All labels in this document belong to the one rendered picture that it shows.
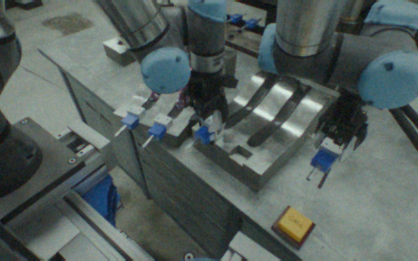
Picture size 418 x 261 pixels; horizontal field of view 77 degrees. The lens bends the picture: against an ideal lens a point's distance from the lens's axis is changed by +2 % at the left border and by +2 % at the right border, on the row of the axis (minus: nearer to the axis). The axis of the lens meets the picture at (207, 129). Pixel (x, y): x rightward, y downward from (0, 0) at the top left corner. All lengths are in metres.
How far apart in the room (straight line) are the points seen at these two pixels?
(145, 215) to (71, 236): 1.10
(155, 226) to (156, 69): 1.32
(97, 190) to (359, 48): 0.60
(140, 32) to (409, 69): 0.34
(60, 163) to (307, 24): 0.50
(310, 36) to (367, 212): 0.60
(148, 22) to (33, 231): 0.46
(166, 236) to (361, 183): 1.07
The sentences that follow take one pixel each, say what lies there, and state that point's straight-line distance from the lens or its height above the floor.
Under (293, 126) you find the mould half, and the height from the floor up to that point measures 0.89.
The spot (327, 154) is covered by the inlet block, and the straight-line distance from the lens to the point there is 0.72.
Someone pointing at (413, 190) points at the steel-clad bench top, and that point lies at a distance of 0.97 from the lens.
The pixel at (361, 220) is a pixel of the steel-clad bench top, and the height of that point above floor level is 0.80.
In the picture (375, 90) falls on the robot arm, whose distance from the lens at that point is 0.42.
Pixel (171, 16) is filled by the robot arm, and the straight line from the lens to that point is 0.53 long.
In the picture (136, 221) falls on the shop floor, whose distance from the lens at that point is 1.67.
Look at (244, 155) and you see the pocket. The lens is 0.77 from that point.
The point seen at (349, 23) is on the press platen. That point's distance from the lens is 1.23.
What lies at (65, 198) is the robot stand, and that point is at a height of 0.94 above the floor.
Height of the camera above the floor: 1.45
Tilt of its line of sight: 44 degrees down
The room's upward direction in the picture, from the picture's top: straight up
